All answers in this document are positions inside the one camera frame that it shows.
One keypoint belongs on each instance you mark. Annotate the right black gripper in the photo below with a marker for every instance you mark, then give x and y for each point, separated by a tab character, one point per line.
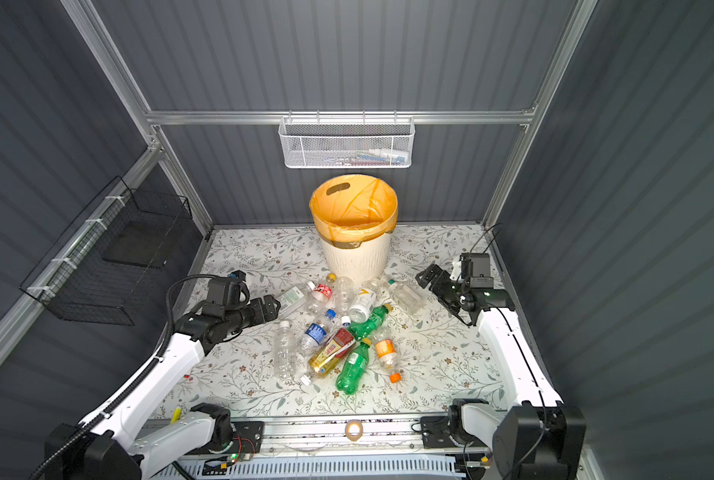
437	287

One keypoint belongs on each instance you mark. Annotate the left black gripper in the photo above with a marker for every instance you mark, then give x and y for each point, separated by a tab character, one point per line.
271	311

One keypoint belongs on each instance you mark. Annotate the clear bottle green label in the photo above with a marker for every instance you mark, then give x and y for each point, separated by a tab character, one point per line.
294	298

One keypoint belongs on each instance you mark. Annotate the clear bottle blue label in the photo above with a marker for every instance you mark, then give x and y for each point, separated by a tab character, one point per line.
317	332

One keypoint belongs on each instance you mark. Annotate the clear bottle orange label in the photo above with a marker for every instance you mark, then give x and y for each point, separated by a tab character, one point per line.
387	354

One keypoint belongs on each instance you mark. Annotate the clear bottle red label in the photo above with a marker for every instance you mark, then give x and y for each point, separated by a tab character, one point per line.
321	294

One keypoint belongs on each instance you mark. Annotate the white yellow label bottle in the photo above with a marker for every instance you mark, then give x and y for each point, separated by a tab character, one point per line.
364	301

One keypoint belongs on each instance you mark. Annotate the yellow tea bottle red label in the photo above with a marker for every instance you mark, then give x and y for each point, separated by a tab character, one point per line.
328	356

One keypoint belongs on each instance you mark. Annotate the green bottle yellow cap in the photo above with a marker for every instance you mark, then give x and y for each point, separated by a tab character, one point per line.
355	366

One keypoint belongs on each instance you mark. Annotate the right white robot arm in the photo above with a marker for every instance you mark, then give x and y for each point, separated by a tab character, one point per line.
539	436

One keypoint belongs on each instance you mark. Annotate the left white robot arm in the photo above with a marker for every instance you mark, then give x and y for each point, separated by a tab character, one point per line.
107	444

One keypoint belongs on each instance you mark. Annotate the white ribbed trash bin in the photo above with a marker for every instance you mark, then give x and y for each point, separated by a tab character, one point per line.
360	261

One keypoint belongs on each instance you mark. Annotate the orange bin liner bag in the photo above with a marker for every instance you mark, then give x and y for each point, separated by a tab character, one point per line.
349	210

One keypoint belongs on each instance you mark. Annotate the clear bottle white cap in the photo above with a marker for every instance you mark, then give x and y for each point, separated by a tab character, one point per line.
343	297

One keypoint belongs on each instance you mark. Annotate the tape roll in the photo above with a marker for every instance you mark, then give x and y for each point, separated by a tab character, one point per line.
354	430

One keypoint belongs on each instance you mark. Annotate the white tube in basket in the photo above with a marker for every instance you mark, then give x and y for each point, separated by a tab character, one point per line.
392	156

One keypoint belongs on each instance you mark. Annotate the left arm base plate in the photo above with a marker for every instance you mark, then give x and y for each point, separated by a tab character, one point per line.
246	440

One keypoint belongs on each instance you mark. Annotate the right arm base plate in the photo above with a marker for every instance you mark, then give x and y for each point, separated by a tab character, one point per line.
439	432

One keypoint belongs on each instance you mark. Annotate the black wire wall basket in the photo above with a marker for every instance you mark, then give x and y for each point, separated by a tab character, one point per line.
106	273

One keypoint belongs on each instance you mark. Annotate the white wire wall basket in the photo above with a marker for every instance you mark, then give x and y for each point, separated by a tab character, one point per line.
341	143

